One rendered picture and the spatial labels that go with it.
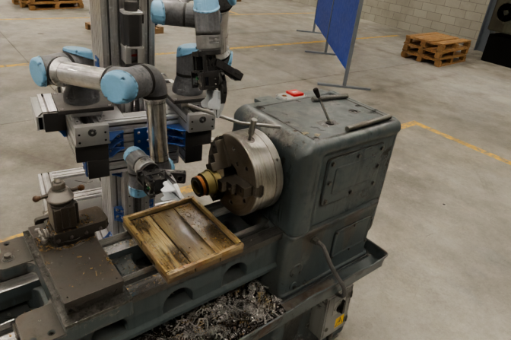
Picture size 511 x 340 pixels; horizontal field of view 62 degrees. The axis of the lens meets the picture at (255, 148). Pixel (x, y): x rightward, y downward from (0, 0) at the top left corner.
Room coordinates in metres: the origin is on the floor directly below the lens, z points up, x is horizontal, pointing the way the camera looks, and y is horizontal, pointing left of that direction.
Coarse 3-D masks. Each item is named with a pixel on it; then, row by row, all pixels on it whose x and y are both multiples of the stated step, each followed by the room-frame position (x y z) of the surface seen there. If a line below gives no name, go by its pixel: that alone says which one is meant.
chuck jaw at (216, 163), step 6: (222, 138) 1.43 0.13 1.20; (216, 144) 1.39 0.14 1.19; (222, 144) 1.41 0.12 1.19; (216, 150) 1.38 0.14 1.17; (222, 150) 1.39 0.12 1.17; (210, 156) 1.38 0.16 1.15; (216, 156) 1.36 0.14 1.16; (222, 156) 1.38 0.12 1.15; (228, 156) 1.40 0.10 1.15; (210, 162) 1.38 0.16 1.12; (216, 162) 1.35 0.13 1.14; (222, 162) 1.37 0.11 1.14; (228, 162) 1.38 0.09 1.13; (210, 168) 1.34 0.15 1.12; (216, 168) 1.34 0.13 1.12; (222, 168) 1.35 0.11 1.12
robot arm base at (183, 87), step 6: (180, 78) 1.96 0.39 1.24; (186, 78) 1.95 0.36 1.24; (174, 84) 1.97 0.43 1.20; (180, 84) 1.95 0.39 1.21; (186, 84) 1.95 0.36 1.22; (174, 90) 1.96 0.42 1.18; (180, 90) 1.94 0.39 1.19; (186, 90) 1.94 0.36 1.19; (192, 90) 1.95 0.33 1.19; (198, 90) 1.97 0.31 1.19
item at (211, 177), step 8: (200, 176) 1.29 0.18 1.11; (208, 176) 1.29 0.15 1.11; (216, 176) 1.31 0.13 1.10; (192, 184) 1.30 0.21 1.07; (200, 184) 1.26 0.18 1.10; (208, 184) 1.27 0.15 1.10; (216, 184) 1.28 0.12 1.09; (200, 192) 1.26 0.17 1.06; (208, 192) 1.27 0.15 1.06; (216, 192) 1.29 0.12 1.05
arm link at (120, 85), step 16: (32, 64) 1.57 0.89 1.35; (48, 64) 1.56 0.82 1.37; (64, 64) 1.55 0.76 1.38; (80, 64) 1.54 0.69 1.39; (48, 80) 1.55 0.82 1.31; (64, 80) 1.53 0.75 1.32; (80, 80) 1.48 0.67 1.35; (96, 80) 1.44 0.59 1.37; (112, 80) 1.37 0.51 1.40; (128, 80) 1.37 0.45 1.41; (144, 80) 1.43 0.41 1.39; (112, 96) 1.37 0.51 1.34; (128, 96) 1.36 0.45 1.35; (144, 96) 1.45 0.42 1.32
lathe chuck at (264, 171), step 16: (240, 144) 1.34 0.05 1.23; (256, 144) 1.37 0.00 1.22; (208, 160) 1.49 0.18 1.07; (240, 160) 1.34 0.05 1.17; (256, 160) 1.30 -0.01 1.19; (272, 160) 1.34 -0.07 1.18; (240, 176) 1.33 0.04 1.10; (256, 176) 1.27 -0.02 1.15; (272, 176) 1.31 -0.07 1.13; (272, 192) 1.31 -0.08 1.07; (240, 208) 1.32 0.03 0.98; (256, 208) 1.29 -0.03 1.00
